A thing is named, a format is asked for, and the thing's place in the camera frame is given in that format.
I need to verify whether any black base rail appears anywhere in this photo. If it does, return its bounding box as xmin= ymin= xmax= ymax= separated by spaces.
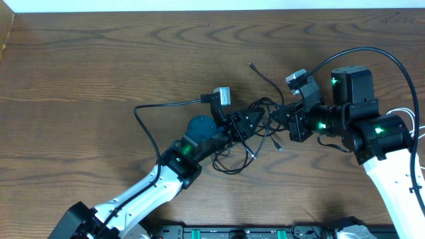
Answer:
xmin=132 ymin=215 xmax=399 ymax=239

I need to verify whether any right camera cable black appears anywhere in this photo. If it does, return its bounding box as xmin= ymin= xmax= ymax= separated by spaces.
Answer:
xmin=300 ymin=46 xmax=425 ymax=216

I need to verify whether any camera cable black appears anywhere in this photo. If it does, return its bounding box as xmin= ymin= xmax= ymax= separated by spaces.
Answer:
xmin=94 ymin=99 xmax=201 ymax=238
xmin=300 ymin=46 xmax=425 ymax=216

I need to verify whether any left camera cable black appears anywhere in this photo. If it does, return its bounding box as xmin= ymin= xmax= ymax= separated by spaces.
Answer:
xmin=94 ymin=99 xmax=201 ymax=238

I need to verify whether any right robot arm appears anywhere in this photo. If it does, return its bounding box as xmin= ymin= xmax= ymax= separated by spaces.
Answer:
xmin=271 ymin=66 xmax=424 ymax=238

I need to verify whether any white USB cable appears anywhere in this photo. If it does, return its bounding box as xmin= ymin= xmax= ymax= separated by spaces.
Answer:
xmin=386 ymin=106 xmax=425 ymax=140

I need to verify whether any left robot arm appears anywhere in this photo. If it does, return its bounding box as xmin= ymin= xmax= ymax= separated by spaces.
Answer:
xmin=50 ymin=108 xmax=265 ymax=238

